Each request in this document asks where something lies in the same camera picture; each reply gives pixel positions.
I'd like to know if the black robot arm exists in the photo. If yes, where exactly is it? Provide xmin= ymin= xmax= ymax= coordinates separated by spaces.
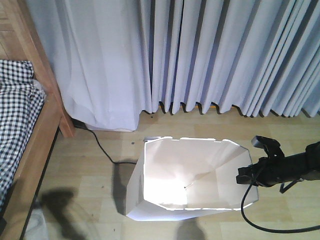
xmin=236 ymin=136 xmax=320 ymax=188

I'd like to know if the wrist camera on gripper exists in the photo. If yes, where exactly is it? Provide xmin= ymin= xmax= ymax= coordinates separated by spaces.
xmin=251 ymin=135 xmax=285 ymax=158

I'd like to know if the white floor power socket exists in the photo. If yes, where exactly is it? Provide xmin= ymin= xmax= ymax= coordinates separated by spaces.
xmin=143 ymin=136 xmax=161 ymax=142

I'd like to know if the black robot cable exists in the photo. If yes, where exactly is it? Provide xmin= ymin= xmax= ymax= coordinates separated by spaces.
xmin=240 ymin=159 xmax=320 ymax=232

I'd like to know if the black power cord on floor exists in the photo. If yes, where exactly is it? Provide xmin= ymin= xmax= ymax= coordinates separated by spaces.
xmin=72 ymin=119 xmax=138 ymax=165

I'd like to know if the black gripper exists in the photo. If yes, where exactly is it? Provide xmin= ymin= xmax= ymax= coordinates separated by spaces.
xmin=235 ymin=164 xmax=263 ymax=187

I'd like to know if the light grey curtain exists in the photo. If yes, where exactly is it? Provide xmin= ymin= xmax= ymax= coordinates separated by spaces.
xmin=27 ymin=0 xmax=320 ymax=131

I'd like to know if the white plastic trash bin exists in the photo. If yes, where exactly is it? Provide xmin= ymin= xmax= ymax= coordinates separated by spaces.
xmin=125 ymin=136 xmax=259 ymax=221

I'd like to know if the black white checkered bedding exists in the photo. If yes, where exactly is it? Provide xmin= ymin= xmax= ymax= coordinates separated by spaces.
xmin=0 ymin=59 xmax=45 ymax=205

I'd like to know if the wooden bed frame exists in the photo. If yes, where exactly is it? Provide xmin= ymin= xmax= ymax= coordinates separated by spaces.
xmin=0 ymin=0 xmax=76 ymax=240

